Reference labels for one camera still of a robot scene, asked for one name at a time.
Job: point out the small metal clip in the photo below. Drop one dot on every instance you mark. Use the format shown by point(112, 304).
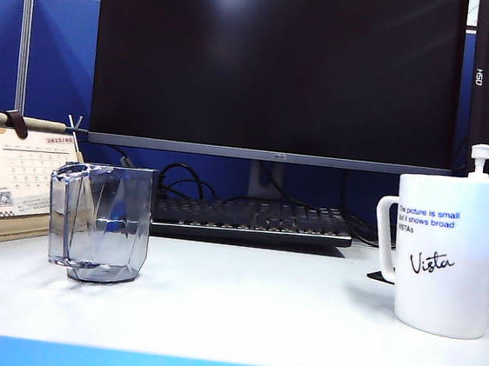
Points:
point(75, 123)

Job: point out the black AOC monitor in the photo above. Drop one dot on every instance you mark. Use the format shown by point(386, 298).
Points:
point(274, 64)

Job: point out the black keyboard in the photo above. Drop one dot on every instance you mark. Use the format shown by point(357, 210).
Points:
point(249, 218)

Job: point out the white ceramic mug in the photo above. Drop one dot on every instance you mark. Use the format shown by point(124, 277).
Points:
point(443, 291)

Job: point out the wooden rod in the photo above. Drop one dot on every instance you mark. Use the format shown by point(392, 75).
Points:
point(45, 124)

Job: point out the grey partition post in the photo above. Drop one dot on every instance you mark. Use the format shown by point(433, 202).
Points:
point(24, 46)

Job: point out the transparent faceted plastic cup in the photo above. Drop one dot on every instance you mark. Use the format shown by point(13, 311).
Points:
point(108, 230)

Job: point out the beige desk calendar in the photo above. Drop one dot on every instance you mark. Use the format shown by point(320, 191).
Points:
point(17, 176)

